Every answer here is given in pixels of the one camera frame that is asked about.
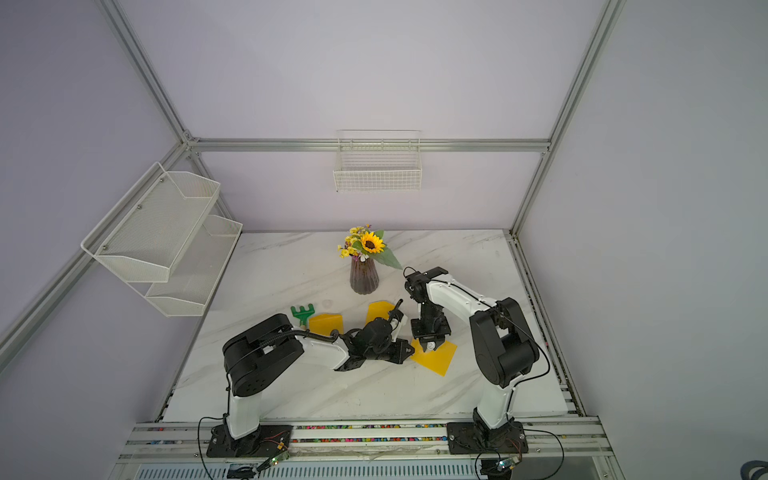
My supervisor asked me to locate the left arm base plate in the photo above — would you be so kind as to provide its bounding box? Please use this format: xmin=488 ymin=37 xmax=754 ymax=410
xmin=205 ymin=424 xmax=293 ymax=458

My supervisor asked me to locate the green toy rake wooden handle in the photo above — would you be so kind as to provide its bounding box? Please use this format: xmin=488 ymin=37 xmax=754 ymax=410
xmin=291 ymin=303 xmax=316 ymax=330

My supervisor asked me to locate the sunflower bouquet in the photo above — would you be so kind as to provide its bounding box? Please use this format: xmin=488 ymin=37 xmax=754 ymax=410
xmin=337 ymin=225 xmax=403 ymax=269

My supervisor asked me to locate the yellow envelope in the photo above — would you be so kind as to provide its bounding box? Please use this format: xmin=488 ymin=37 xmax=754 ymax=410
xmin=410 ymin=339 xmax=457 ymax=376
xmin=365 ymin=301 xmax=395 ymax=324
xmin=308 ymin=313 xmax=344 ymax=336

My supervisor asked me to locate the white wire wall basket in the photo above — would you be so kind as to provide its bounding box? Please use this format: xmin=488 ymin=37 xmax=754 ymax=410
xmin=333 ymin=129 xmax=423 ymax=193

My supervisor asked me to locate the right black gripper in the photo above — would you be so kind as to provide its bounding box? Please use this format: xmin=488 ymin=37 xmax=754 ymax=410
xmin=411 ymin=303 xmax=451 ymax=350

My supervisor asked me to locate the brown ribbed vase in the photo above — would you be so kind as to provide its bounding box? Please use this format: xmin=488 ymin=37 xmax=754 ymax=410
xmin=349 ymin=257 xmax=379 ymax=295

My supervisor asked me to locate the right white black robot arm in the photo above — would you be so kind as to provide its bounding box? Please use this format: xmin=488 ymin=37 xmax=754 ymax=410
xmin=403 ymin=267 xmax=547 ymax=432

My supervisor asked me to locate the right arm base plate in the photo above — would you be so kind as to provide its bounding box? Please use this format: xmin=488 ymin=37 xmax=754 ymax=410
xmin=446 ymin=421 xmax=529 ymax=455

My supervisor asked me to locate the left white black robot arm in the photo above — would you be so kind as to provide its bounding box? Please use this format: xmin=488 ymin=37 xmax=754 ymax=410
xmin=222 ymin=307 xmax=415 ymax=440

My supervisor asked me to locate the white two-tier mesh shelf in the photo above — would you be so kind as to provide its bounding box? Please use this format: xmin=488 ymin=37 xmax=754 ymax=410
xmin=81 ymin=163 xmax=242 ymax=317

